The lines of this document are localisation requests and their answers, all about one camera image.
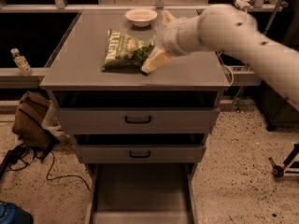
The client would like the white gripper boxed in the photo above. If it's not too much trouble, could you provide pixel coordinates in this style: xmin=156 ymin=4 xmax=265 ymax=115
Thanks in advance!
xmin=141 ymin=10 xmax=202 ymax=74

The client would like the green jalapeno chip bag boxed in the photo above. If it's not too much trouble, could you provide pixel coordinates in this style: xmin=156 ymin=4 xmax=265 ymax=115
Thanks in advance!
xmin=102 ymin=29 xmax=155 ymax=71

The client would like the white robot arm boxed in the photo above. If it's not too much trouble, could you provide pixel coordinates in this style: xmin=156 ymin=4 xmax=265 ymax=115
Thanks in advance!
xmin=141 ymin=4 xmax=299 ymax=109

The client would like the grey drawer cabinet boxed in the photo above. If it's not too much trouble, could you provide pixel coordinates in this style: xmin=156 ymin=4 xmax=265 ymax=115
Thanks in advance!
xmin=39 ymin=8 xmax=232 ymax=224

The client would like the grey middle drawer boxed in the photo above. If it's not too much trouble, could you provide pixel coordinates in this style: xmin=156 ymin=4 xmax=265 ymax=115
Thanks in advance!
xmin=74 ymin=145 xmax=206 ymax=163

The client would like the grey drawer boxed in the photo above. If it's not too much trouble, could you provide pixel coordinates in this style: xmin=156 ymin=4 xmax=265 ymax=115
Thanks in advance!
xmin=84 ymin=163 xmax=198 ymax=224
xmin=56 ymin=108 xmax=220 ymax=134
xmin=74 ymin=145 xmax=206 ymax=163

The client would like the grey top drawer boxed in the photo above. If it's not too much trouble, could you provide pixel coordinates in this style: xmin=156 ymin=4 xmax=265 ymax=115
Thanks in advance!
xmin=56 ymin=108 xmax=220 ymax=134

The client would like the grey bottom drawer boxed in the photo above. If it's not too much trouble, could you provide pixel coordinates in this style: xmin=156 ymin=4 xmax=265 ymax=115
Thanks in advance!
xmin=84 ymin=163 xmax=198 ymax=224

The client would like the white bowl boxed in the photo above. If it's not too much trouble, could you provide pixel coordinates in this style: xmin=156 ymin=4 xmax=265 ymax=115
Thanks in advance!
xmin=125 ymin=8 xmax=158 ymax=27

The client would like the white power plug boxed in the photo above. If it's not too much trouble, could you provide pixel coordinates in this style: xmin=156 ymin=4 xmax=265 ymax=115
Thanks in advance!
xmin=234 ymin=0 xmax=251 ymax=10

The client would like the dark cabinet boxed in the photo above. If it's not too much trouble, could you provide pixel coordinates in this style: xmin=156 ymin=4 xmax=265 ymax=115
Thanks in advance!
xmin=257 ymin=0 xmax=299 ymax=131

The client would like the clear plastic water bottle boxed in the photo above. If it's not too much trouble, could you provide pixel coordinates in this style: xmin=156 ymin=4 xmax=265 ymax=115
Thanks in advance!
xmin=10 ymin=48 xmax=33 ymax=76

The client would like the brown backpack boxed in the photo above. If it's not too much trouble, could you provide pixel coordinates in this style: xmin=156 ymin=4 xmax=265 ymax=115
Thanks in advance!
xmin=12 ymin=91 xmax=54 ymax=150

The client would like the black wheeled stand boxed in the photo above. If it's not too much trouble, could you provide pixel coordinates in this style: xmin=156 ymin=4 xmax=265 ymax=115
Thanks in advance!
xmin=268 ymin=144 xmax=299 ymax=178

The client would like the blue container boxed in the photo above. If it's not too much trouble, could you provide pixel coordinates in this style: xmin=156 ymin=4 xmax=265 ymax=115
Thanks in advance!
xmin=0 ymin=203 xmax=34 ymax=224

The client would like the white cable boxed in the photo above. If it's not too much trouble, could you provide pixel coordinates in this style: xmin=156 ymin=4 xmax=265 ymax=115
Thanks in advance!
xmin=216 ymin=51 xmax=235 ymax=88

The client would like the black power adapter with cable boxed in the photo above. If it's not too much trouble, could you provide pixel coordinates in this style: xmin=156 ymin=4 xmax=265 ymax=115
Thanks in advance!
xmin=0 ymin=145 xmax=91 ymax=190

